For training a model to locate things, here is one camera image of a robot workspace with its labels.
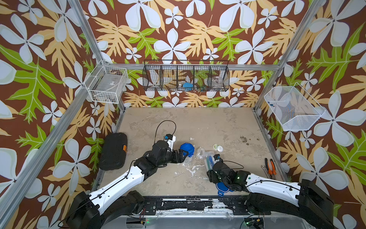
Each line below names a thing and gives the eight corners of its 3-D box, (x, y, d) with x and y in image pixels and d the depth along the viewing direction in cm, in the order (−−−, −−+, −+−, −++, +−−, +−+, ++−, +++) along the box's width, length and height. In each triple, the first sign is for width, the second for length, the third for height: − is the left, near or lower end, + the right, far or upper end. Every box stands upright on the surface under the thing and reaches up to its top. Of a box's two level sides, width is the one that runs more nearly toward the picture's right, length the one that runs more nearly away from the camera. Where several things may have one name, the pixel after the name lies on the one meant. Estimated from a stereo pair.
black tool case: (96, 170, 89) (90, 166, 83) (108, 138, 104) (104, 132, 98) (122, 170, 89) (118, 166, 83) (131, 138, 104) (128, 132, 98)
